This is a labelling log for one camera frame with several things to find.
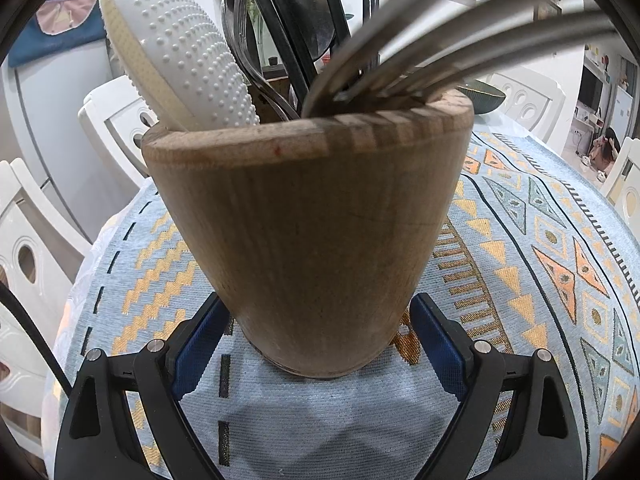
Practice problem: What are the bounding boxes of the dark metal spoon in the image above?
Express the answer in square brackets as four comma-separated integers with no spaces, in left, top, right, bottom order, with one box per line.
[284,0,337,58]

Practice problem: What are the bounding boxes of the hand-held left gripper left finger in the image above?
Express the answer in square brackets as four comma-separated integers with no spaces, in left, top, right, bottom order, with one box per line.
[52,292,232,480]

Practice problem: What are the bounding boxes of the blue patterned tablecloth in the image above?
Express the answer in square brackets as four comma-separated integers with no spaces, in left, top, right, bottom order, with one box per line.
[42,127,640,480]

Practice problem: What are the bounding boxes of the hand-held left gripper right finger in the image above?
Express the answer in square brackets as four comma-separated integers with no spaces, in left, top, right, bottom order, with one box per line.
[409,292,586,480]

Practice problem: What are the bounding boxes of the white refrigerator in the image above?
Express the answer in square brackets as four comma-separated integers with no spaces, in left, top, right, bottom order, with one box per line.
[0,55,151,241]

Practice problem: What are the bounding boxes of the wooden utensil holder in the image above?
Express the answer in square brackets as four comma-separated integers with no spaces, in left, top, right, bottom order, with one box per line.
[141,87,475,378]

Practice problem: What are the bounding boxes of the steel fork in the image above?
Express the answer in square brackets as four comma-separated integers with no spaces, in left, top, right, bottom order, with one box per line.
[235,0,301,118]

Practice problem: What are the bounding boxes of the black cable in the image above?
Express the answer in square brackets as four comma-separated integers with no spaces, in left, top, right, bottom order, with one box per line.
[0,282,71,396]

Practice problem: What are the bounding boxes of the television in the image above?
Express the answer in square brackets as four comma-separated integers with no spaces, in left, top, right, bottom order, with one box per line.
[580,66,605,111]

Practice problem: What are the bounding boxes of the white rice spoon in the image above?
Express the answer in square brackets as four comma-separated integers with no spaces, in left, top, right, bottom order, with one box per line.
[97,0,261,131]

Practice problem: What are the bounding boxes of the steel spoon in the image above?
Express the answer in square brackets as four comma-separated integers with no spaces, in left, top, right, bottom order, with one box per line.
[221,0,243,51]

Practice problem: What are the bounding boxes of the white dining chair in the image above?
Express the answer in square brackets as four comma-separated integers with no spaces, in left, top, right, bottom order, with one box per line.
[0,157,93,421]
[487,71,567,143]
[599,136,640,221]
[77,76,161,188]

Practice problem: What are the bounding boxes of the dark bowl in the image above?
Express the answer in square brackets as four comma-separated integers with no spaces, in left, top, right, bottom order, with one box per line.
[457,79,507,115]

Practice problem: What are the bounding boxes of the framed wall picture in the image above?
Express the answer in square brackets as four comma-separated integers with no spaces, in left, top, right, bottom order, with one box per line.
[534,0,563,23]

